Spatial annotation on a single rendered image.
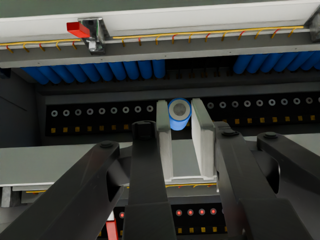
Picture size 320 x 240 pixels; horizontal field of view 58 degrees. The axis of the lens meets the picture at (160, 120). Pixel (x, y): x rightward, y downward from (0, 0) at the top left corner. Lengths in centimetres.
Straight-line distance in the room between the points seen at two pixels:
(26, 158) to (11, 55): 13
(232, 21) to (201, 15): 4
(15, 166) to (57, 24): 18
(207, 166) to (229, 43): 25
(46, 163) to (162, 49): 20
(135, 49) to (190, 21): 8
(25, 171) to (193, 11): 27
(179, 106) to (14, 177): 25
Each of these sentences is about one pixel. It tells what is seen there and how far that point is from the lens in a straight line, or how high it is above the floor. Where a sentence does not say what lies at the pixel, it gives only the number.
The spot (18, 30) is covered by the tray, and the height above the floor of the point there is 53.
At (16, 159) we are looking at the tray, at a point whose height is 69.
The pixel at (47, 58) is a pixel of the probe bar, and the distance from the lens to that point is 40.
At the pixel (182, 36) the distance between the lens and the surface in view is 37.
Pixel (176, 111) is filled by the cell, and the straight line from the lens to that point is 21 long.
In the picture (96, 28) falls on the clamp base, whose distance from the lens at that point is 34.
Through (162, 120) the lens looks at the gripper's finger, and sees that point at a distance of 16.
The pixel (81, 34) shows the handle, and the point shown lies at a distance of 30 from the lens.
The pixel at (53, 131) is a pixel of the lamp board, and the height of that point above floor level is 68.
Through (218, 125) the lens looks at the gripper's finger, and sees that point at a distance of 17.
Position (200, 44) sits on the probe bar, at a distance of 38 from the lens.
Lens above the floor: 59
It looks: 9 degrees up
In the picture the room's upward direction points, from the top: 177 degrees clockwise
